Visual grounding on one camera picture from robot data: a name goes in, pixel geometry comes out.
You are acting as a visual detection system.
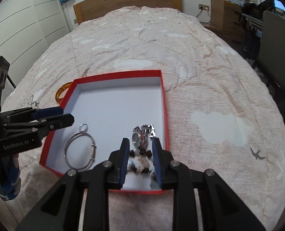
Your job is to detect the red shallow cardboard box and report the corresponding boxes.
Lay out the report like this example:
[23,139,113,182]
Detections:
[39,69,170,195]

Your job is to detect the pink cloud pattern blanket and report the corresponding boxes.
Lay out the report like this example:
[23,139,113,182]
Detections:
[2,7,285,230]

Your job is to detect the wooden nightstand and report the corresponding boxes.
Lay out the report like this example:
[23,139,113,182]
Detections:
[201,0,246,45]

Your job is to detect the silver wristwatch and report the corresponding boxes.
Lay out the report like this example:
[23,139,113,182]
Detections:
[131,124,156,150]

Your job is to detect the silver wire bangle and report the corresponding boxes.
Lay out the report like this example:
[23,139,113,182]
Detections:
[64,131,96,171]

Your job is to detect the grey chair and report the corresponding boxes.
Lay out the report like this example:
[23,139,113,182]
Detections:
[254,11,285,122]

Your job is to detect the silver necklace on blanket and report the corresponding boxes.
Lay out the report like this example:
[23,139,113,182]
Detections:
[17,95,40,109]

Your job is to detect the black desk with items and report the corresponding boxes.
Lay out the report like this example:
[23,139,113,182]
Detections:
[238,0,275,60]

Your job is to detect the wooden headboard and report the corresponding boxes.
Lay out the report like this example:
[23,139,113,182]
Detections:
[74,0,183,24]

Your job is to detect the wall power socket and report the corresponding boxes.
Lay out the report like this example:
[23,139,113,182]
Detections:
[198,4,210,11]

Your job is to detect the dark beaded bracelet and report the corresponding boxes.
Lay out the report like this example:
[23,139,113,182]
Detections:
[126,149,160,190]

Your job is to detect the amber orange bangle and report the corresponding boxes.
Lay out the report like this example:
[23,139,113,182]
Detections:
[55,82,72,105]

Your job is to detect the blue gloved left hand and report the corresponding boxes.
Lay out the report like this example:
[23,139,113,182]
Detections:
[0,154,22,201]

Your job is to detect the white wardrobe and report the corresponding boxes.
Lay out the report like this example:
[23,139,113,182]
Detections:
[0,0,69,100]

